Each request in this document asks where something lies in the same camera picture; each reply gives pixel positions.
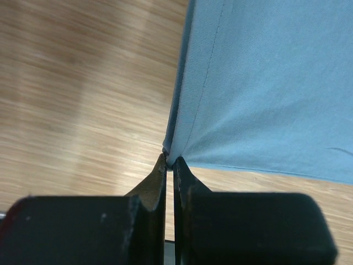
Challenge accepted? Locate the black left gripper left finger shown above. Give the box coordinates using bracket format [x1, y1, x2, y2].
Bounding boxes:
[1, 155, 167, 264]

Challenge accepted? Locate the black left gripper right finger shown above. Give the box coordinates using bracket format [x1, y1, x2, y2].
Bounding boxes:
[173, 157, 338, 264]

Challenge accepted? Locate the blue-grey t shirt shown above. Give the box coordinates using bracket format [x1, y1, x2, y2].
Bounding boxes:
[163, 1, 352, 184]

